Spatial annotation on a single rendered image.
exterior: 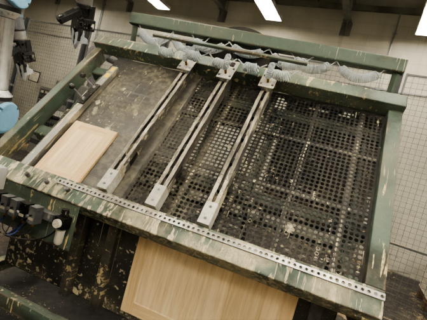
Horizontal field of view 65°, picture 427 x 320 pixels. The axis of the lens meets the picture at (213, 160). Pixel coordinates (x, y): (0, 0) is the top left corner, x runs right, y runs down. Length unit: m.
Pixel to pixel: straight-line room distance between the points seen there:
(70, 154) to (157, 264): 0.81
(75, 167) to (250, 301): 1.19
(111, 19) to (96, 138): 7.27
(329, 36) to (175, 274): 5.67
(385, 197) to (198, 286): 1.05
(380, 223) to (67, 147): 1.74
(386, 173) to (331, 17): 5.30
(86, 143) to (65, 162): 0.17
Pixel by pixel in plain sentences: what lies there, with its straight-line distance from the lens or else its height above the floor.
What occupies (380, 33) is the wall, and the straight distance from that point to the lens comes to 6.80.
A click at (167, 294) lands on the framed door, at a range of 1.98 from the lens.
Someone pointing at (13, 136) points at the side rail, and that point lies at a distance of 2.38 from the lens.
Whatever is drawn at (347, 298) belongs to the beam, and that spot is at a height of 0.84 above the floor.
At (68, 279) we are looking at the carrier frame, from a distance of 2.25.
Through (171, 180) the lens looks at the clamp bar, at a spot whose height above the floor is 1.06.
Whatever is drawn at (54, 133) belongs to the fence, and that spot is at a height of 1.11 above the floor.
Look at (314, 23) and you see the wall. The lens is 6.99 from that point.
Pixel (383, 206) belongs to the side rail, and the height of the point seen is 1.23.
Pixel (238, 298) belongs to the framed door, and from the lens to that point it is 1.86.
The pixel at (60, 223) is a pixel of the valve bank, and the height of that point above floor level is 0.73.
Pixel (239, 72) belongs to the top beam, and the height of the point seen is 1.80.
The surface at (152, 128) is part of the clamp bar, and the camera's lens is 2.05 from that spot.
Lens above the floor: 1.32
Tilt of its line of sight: 3 degrees down
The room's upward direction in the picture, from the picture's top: 15 degrees clockwise
